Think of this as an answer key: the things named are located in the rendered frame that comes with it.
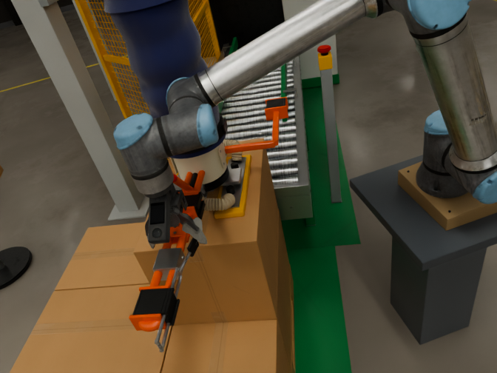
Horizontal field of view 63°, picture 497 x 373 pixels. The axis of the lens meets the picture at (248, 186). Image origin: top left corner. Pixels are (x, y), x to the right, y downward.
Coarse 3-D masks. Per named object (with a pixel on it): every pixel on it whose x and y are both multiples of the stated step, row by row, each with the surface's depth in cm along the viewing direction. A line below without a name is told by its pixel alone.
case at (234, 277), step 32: (256, 160) 156; (256, 192) 140; (224, 224) 130; (256, 224) 127; (224, 256) 127; (256, 256) 126; (192, 288) 137; (224, 288) 136; (256, 288) 135; (192, 320) 149; (224, 320) 148
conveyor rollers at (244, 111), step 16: (288, 64) 328; (272, 80) 316; (288, 80) 307; (240, 96) 299; (256, 96) 297; (272, 96) 288; (288, 96) 285; (224, 112) 286; (240, 112) 278; (256, 112) 275; (288, 112) 265; (240, 128) 263; (256, 128) 261; (288, 128) 250; (288, 144) 236; (272, 160) 225; (288, 160) 222; (272, 176) 217; (288, 176) 217
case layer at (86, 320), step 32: (128, 224) 205; (96, 256) 191; (128, 256) 187; (64, 288) 178; (96, 288) 175; (128, 288) 171; (288, 288) 198; (64, 320) 164; (96, 320) 161; (128, 320) 158; (256, 320) 147; (288, 320) 183; (32, 352) 155; (64, 352) 152; (96, 352) 149; (128, 352) 147; (160, 352) 144; (192, 352) 142; (224, 352) 139; (256, 352) 137; (288, 352) 169
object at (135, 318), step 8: (144, 288) 94; (152, 288) 94; (160, 288) 94; (168, 288) 93; (144, 296) 93; (152, 296) 92; (160, 296) 92; (136, 304) 91; (144, 304) 91; (152, 304) 90; (160, 304) 90; (136, 312) 89; (144, 312) 89; (152, 312) 88; (160, 312) 88; (136, 320) 89; (144, 320) 89; (152, 320) 89; (136, 328) 91
